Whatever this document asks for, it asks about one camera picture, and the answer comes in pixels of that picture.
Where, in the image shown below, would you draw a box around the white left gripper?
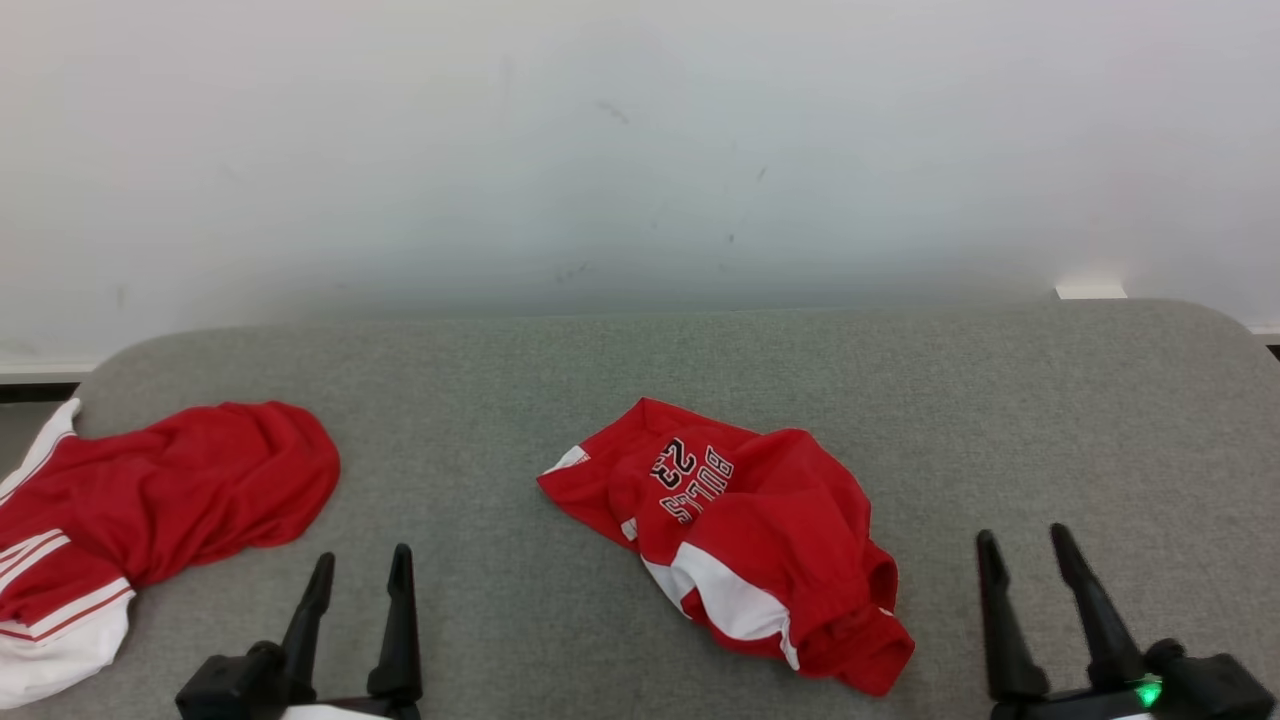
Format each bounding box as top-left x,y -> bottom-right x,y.
280,544 -> 424,720

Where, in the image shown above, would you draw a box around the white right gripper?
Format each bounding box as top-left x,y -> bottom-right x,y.
976,523 -> 1167,720

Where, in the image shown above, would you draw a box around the red jersey with white stripes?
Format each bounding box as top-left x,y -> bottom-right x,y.
0,398 -> 342,711

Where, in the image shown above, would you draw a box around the red Bulls 23 shorts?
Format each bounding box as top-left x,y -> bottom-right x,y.
537,397 -> 916,698

